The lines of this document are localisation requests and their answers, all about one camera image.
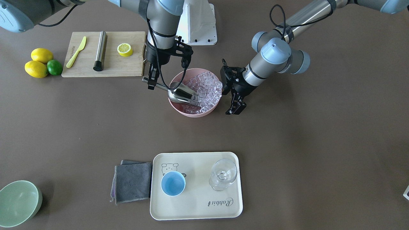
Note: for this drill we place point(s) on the green bowl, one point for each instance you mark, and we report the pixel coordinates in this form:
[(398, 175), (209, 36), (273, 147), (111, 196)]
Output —
[(19, 202)]

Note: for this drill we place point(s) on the stainless steel ice scoop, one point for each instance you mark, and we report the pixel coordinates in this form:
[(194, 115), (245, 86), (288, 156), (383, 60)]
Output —
[(182, 95)]

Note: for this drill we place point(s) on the yellow lemon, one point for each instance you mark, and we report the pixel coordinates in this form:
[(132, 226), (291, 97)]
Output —
[(42, 55), (36, 69)]

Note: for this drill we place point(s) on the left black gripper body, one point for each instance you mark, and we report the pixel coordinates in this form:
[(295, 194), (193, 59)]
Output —
[(240, 86)]

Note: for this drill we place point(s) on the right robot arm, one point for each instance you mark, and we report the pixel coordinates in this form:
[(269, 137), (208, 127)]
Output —
[(161, 16)]

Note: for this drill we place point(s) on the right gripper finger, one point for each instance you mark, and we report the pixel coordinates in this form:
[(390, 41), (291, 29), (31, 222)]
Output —
[(156, 73), (152, 77)]

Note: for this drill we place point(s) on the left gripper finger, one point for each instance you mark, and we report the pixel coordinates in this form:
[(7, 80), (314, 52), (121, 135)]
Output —
[(238, 105), (230, 110)]

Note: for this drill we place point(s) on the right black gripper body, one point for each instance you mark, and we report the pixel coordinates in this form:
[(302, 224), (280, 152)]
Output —
[(157, 56)]

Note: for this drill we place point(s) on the half lemon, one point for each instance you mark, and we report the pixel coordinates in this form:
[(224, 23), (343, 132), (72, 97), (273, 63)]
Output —
[(124, 49)]

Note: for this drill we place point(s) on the pink bowl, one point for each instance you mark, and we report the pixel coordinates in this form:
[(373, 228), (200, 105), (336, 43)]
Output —
[(189, 74)]

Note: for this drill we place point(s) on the clear wine glass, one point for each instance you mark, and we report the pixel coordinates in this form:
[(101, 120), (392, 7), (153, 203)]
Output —
[(223, 174)]

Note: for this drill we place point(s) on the green lime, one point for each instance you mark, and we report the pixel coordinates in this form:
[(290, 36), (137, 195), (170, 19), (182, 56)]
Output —
[(54, 67)]

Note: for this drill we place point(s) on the clear plastic ice cubes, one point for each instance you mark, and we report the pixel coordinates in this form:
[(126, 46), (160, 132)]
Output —
[(209, 89)]

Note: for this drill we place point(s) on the wooden cutting board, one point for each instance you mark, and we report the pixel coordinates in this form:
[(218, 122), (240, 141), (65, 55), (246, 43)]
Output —
[(114, 64)]

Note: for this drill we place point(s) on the yellow plastic knife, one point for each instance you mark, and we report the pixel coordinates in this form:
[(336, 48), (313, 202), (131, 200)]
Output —
[(76, 53)]

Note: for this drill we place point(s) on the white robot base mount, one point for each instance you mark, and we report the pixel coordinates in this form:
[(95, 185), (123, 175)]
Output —
[(197, 25)]

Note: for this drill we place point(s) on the cream serving tray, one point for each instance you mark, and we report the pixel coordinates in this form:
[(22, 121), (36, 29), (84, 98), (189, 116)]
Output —
[(198, 200)]

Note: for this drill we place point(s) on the grey folded cloth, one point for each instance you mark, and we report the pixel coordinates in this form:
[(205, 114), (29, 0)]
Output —
[(131, 181)]

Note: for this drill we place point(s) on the blue cup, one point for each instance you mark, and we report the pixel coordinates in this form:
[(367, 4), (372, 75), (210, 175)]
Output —
[(173, 183)]

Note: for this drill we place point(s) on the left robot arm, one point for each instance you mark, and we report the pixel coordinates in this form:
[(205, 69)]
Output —
[(362, 42)]

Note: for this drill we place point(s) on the steel muddler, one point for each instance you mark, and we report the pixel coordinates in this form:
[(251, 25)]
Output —
[(100, 55)]

